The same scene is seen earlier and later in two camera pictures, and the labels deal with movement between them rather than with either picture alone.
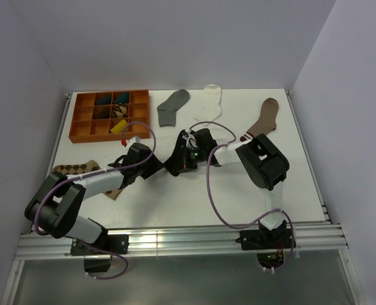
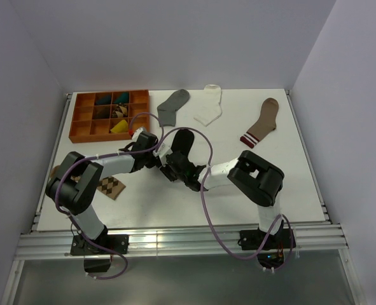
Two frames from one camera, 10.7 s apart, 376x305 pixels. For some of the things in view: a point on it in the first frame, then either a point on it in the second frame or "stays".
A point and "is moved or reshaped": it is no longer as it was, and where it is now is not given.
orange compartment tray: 110,116 stays
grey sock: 167,111 stays
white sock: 212,94 stays
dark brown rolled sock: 101,112 stays
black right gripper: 183,162 -> 165,170
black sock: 170,163 is moved or reshaped
